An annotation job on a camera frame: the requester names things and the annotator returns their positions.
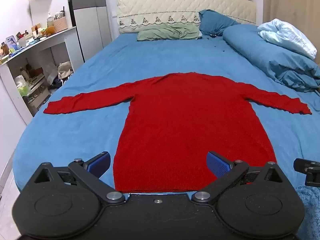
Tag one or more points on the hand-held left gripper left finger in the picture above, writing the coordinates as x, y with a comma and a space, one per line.
100, 163

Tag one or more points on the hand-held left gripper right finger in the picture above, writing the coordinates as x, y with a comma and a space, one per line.
217, 164

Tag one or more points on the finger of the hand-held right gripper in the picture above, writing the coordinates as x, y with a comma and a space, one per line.
306, 168

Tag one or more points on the red knitted sweater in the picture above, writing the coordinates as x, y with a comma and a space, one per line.
185, 120

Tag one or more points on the blue fluffy rug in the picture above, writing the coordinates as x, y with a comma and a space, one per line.
311, 205

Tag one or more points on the beige canvas bag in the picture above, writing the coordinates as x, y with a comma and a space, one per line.
65, 70

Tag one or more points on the white plastic bag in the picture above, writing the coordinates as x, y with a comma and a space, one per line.
22, 85

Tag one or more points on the bed with blue sheet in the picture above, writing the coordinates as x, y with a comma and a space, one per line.
155, 57

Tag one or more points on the blue duvet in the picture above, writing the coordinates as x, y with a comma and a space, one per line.
265, 52

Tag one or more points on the white desk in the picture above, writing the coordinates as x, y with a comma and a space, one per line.
42, 45

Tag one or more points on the light blue blanket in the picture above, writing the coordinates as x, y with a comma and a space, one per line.
285, 33

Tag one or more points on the green pillow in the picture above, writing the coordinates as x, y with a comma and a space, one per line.
170, 33

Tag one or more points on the dark blue pillow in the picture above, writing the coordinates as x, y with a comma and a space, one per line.
215, 22

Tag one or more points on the orange packet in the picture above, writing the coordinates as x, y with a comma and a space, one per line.
49, 30

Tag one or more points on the woven pink basket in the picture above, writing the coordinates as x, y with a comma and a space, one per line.
60, 24

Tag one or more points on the grey and white wardrobe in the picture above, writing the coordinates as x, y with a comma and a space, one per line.
87, 17

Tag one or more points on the brown bottle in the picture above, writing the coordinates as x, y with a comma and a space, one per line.
4, 49

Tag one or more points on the blue picture box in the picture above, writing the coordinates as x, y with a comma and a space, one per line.
11, 42

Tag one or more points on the cream quilted headboard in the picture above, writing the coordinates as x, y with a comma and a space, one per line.
175, 7

